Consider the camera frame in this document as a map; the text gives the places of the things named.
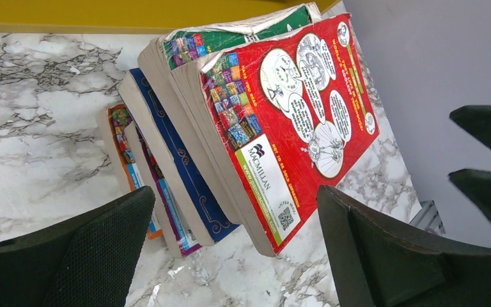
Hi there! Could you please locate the green Treehouse book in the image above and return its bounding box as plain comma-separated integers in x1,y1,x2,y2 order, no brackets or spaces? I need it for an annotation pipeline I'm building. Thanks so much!
137,2,322,224

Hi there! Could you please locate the red Treehouse book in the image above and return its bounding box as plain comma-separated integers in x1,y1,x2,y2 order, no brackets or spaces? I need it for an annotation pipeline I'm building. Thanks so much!
171,12,379,257

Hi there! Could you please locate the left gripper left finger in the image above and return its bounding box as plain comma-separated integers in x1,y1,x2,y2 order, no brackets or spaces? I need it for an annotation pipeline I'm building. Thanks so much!
0,186,156,306

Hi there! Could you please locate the orange paperback book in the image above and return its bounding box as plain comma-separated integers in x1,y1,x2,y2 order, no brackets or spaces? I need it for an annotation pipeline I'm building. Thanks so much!
96,104,164,240

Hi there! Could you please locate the colourful wooden bookshelf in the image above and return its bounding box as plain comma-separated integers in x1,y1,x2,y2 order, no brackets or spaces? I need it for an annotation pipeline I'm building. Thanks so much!
0,0,341,36

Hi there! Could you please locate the Jane Eyre blue book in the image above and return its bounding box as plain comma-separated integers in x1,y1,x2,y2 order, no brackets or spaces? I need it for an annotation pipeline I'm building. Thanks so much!
118,68,237,246

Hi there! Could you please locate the purple paperback book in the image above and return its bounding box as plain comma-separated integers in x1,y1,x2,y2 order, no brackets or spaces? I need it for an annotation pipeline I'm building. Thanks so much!
125,122,201,258

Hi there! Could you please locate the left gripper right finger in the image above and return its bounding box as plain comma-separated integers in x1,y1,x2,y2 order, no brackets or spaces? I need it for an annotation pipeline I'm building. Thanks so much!
316,185,491,306

